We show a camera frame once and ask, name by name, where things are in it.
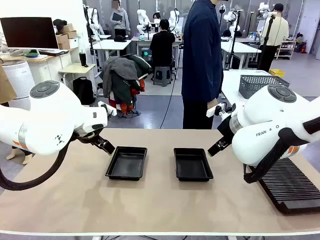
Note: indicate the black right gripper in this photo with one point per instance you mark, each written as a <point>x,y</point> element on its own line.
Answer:
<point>225,130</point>

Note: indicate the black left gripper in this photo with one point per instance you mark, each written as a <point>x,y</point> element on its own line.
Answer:
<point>100,143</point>

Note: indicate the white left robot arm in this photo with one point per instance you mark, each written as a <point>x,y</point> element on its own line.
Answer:
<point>50,120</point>

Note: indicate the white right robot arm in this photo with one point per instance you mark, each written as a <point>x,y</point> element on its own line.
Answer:
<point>262,117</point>

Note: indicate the navy sleeved left forearm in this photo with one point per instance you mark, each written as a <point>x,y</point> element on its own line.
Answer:
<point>216,85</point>

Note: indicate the black plastic ESD tray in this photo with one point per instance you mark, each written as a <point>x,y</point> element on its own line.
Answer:
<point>126,163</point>
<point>192,165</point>

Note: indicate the navy coat person's left hand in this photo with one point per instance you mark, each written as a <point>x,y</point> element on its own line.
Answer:
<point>212,103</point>

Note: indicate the red garment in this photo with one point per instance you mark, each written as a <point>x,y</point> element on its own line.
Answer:
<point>122,106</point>

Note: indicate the black backpack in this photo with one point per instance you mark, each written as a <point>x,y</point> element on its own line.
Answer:
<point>82,90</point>

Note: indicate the white rounded table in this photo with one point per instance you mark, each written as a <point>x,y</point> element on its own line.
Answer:
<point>230,82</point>

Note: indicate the grey plastic mesh basket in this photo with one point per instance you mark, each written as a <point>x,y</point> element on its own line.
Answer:
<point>255,83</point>

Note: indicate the grey jacket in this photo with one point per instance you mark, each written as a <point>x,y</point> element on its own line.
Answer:
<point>117,72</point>

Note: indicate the black slotted board rack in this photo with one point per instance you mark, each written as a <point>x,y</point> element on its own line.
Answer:
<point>292,187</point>

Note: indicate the small wooden side table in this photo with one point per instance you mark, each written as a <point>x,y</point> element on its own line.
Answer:
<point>77,68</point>

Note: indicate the person in navy coat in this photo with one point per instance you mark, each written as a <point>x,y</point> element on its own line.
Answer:
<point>200,62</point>

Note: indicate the dark green jacket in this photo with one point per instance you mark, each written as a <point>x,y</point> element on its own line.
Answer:
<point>140,65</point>

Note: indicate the person in dark trousers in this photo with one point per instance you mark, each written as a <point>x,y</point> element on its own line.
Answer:
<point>20,156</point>

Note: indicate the grey plastic stool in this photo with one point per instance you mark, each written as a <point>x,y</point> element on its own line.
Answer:
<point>162,75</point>

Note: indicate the black tumbler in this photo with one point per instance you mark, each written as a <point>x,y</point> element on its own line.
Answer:
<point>82,60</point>

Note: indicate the yellow crate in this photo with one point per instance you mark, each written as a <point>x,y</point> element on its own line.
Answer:
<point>277,72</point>

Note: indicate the white cabinet with wooden top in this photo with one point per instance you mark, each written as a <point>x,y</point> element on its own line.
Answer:
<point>50,67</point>

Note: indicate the white lab desk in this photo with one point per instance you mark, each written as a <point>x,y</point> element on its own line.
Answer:
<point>240,47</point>
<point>112,46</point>
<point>142,42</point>

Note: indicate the black tripod stand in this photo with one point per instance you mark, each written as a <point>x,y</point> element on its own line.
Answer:
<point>233,45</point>
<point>266,40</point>

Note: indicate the black baseball cap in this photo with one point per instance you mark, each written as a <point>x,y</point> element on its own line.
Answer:
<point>120,38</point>

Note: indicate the white carton box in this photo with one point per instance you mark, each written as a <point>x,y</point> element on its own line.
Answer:
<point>73,43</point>

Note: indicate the white air purifier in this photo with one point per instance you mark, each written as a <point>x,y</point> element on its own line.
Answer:
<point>17,80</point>

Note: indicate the seated person in black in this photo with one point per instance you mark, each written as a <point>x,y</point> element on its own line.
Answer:
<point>162,42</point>

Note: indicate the stacked cardboard box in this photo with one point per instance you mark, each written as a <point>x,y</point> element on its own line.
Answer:
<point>62,38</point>

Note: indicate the small cardboard box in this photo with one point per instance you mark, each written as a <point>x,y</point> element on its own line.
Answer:
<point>67,27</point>
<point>71,34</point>

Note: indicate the wooden shelf rack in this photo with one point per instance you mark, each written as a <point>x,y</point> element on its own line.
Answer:
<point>287,48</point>

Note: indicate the brown paper bag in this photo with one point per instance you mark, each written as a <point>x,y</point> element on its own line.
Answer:
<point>6,85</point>

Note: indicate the green bowl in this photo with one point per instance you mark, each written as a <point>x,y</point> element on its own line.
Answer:
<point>31,54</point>

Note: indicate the person in cream shirt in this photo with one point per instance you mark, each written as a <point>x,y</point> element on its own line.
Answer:
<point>275,32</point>

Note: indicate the person in grey hoodie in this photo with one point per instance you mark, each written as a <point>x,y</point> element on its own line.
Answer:
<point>120,20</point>

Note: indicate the red fire extinguisher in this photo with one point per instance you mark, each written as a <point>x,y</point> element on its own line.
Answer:
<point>303,48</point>

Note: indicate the black haired background person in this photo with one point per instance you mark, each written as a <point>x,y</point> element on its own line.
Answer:
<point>156,17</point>

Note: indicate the black computer monitor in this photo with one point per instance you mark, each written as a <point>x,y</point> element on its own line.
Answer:
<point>27,32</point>

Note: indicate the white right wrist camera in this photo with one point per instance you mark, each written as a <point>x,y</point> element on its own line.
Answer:
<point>211,112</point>

